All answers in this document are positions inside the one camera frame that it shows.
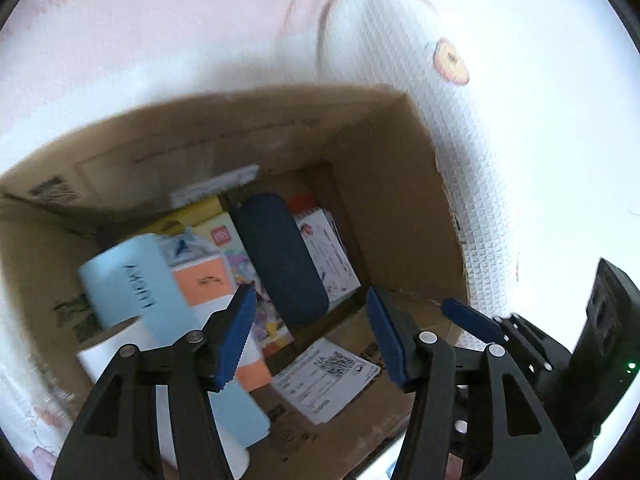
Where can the orange white box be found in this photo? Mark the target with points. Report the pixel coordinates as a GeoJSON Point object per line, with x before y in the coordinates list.
{"type": "Point", "coordinates": [200, 285]}

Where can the red spiral notepad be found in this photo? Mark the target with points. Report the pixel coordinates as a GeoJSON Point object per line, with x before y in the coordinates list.
{"type": "Point", "coordinates": [300, 202]}

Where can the navy blue glasses case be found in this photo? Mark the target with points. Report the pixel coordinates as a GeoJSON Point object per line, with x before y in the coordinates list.
{"type": "Point", "coordinates": [280, 260]}

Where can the yellow packet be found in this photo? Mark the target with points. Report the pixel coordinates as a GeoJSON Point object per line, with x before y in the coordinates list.
{"type": "Point", "coordinates": [200, 212]}

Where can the pink white printed bed sheet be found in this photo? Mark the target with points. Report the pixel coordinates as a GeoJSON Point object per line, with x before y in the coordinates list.
{"type": "Point", "coordinates": [450, 160]}

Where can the white spiral notebook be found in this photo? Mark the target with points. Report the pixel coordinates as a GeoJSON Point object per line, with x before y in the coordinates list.
{"type": "Point", "coordinates": [215, 185]}

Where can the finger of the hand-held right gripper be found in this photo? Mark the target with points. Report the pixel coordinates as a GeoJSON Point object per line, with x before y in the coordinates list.
{"type": "Point", "coordinates": [470, 319]}

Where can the colourful cartoon booklet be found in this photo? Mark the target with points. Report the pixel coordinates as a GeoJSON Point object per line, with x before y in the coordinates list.
{"type": "Point", "coordinates": [235, 260]}

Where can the brown cardboard box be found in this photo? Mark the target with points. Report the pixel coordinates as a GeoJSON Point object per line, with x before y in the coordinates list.
{"type": "Point", "coordinates": [375, 170]}

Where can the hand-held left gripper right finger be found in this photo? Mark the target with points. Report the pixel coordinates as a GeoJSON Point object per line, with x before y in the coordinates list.
{"type": "Point", "coordinates": [387, 340]}

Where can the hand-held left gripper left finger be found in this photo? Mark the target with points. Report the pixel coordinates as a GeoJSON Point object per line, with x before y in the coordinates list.
{"type": "Point", "coordinates": [235, 340]}

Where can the white floral card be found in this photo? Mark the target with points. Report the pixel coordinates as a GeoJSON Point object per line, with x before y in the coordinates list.
{"type": "Point", "coordinates": [332, 260]}

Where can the white printed label paper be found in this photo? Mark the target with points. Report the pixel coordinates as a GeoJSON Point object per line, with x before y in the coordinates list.
{"type": "Point", "coordinates": [325, 380]}

